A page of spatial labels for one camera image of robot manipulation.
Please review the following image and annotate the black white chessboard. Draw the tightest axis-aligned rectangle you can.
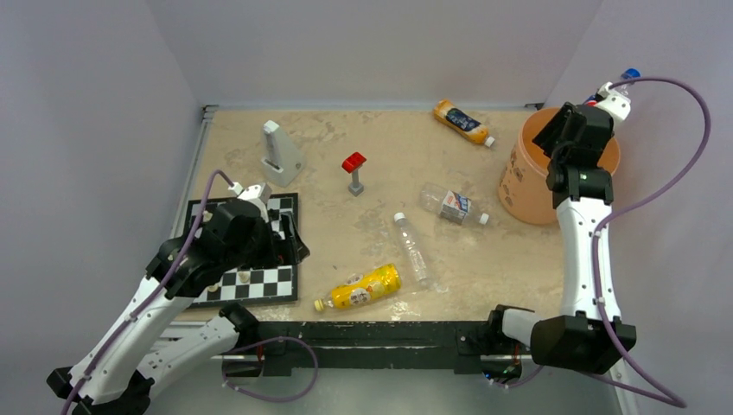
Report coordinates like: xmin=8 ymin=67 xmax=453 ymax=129
xmin=184 ymin=193 xmax=300 ymax=309

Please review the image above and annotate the orange bottle blue label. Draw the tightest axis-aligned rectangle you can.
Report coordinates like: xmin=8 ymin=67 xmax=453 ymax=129
xmin=432 ymin=99 xmax=495 ymax=148

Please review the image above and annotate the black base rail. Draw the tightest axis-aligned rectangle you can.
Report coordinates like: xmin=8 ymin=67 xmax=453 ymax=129
xmin=233 ymin=321 xmax=529 ymax=376

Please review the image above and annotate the clear bottle white label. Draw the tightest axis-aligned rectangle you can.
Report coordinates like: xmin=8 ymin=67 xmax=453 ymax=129
xmin=418 ymin=182 xmax=490 ymax=226

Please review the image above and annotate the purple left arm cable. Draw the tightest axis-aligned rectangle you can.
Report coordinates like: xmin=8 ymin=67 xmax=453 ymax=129
xmin=60 ymin=169 xmax=239 ymax=415

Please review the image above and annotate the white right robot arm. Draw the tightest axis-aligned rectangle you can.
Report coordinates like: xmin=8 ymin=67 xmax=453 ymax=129
xmin=485 ymin=83 xmax=636 ymax=375

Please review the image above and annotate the white metronome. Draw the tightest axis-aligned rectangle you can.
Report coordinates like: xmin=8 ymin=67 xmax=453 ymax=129
xmin=260 ymin=120 xmax=305 ymax=188

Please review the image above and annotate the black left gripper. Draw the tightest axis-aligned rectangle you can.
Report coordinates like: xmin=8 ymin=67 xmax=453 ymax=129
xmin=224 ymin=209 xmax=309 ymax=271

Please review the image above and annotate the orange plastic bin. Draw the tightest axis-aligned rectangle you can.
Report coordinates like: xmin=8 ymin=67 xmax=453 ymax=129
xmin=498 ymin=106 xmax=620 ymax=225

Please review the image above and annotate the yellow juice bottle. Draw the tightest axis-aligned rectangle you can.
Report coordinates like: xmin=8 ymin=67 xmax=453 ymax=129
xmin=314 ymin=264 xmax=402 ymax=312

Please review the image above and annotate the blue cap pepsi bottle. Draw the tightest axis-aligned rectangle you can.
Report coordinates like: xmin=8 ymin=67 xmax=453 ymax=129
xmin=584 ymin=67 xmax=641 ymax=105

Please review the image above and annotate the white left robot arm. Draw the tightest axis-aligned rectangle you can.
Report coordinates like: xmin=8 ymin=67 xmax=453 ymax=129
xmin=47 ymin=182 xmax=308 ymax=414

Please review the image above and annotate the red grey toy stand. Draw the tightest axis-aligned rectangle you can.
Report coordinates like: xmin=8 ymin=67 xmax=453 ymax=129
xmin=341 ymin=152 xmax=366 ymax=196

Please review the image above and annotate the clear empty plastic bottle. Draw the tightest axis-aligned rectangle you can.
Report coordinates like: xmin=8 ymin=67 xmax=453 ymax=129
xmin=393 ymin=212 xmax=433 ymax=289

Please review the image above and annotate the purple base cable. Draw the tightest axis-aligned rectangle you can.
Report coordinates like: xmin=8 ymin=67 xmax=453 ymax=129
xmin=221 ymin=335 xmax=320 ymax=403

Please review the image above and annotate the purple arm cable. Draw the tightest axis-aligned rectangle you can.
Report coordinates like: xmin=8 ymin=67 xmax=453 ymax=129
xmin=492 ymin=76 xmax=713 ymax=409
xmin=60 ymin=169 xmax=239 ymax=415

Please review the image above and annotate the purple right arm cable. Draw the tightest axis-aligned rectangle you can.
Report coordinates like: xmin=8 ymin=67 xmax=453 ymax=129
xmin=492 ymin=76 xmax=713 ymax=409

